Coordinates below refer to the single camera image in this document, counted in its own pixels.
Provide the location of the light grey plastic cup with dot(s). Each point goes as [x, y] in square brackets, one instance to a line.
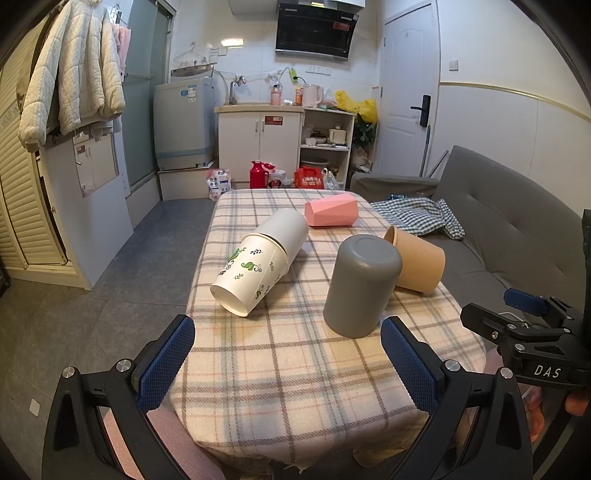
[286, 228]

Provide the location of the pink towel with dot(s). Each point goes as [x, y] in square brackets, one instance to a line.
[121, 46]

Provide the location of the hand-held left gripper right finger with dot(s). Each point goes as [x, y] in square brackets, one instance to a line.
[408, 364]

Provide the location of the white quilted jacket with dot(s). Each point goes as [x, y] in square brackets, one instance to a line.
[74, 83]

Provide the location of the brown paper cup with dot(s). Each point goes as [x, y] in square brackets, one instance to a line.
[418, 263]

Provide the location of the white printed package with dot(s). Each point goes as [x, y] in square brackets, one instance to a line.
[218, 183]

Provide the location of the white electric kettle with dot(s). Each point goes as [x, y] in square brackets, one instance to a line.
[311, 96]

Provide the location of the white louvred closet door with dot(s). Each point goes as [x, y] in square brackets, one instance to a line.
[18, 194]

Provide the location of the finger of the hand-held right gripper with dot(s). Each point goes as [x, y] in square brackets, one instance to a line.
[526, 301]
[485, 321]

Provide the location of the red shopping bag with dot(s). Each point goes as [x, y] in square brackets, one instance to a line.
[310, 177]

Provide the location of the black range hood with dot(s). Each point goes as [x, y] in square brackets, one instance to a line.
[316, 32]

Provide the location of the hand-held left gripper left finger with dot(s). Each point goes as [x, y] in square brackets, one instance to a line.
[168, 364]

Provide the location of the pink faceted cup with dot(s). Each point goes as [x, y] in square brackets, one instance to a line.
[330, 211]

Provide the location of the white leaf-print paper cup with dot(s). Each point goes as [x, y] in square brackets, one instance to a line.
[249, 272]

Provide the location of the white board with papers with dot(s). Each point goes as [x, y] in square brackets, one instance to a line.
[99, 207]

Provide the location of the pink bottle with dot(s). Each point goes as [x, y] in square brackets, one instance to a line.
[276, 96]

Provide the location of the grey washing machine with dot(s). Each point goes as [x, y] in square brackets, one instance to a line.
[184, 124]

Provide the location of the white sink cabinet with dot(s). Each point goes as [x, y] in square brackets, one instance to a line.
[258, 147]

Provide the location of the plaid tablecloth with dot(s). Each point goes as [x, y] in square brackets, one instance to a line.
[286, 369]

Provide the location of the yellow plastic bag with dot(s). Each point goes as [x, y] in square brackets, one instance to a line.
[358, 106]

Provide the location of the white wall switch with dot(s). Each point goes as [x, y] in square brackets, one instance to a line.
[453, 65]

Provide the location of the red thermos jug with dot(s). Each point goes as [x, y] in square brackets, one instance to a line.
[257, 175]

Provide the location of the orange bottle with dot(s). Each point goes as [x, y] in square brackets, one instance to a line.
[298, 96]

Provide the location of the green checked cloth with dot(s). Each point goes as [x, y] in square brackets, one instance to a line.
[415, 214]

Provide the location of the white clothes hanger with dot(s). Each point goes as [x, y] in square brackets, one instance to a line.
[190, 54]

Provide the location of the white open shelf unit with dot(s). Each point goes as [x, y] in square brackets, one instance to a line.
[341, 138]

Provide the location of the grey sofa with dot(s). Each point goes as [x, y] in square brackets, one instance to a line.
[498, 221]

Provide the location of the dark grey plastic cup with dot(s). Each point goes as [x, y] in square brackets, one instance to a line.
[360, 286]

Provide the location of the white washer platform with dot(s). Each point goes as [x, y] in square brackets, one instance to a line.
[184, 183]

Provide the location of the white plastic bag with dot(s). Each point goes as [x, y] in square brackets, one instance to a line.
[333, 180]

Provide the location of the frosted glass door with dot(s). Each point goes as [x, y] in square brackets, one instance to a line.
[145, 92]

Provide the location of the metal faucet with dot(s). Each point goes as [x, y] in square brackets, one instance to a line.
[236, 85]

